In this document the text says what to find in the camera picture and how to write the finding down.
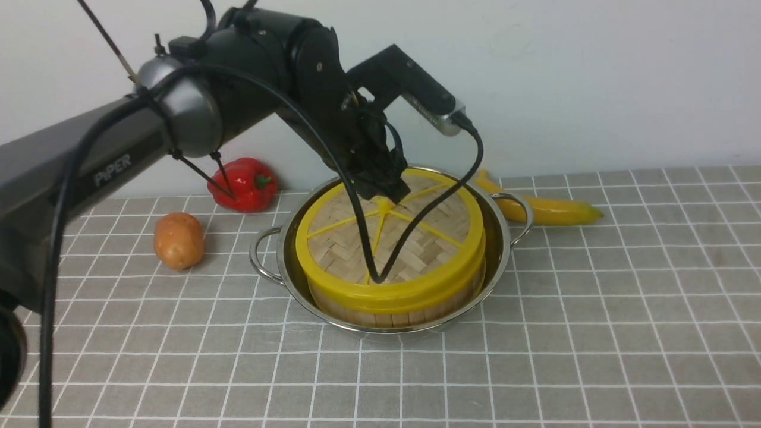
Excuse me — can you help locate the stainless steel pot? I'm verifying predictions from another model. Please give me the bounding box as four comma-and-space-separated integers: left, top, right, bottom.
249, 178, 534, 341

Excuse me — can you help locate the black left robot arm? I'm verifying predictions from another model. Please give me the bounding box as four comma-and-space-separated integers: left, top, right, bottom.
2, 1, 410, 405

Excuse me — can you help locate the brown potato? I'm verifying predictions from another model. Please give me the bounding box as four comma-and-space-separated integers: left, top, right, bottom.
153, 212, 206, 272

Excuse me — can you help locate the black camera cable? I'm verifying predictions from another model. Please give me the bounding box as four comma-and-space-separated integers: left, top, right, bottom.
37, 0, 485, 428

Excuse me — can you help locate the red bell pepper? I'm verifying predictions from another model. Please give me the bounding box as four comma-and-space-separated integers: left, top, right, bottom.
207, 158, 278, 213

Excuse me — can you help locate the yellow banana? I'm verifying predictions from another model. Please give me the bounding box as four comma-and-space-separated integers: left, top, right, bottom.
496, 197, 604, 226

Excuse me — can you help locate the bamboo steamer lid yellow rim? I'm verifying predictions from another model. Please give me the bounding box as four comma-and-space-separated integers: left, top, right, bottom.
294, 182, 486, 309

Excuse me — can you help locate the grey checkered tablecloth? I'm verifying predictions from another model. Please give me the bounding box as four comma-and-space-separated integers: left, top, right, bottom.
0, 166, 761, 428

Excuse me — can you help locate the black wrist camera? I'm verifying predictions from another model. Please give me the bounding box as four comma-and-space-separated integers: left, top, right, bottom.
346, 44, 465, 137

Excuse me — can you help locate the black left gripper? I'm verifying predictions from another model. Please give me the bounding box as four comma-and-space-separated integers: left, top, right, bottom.
279, 90, 411, 204

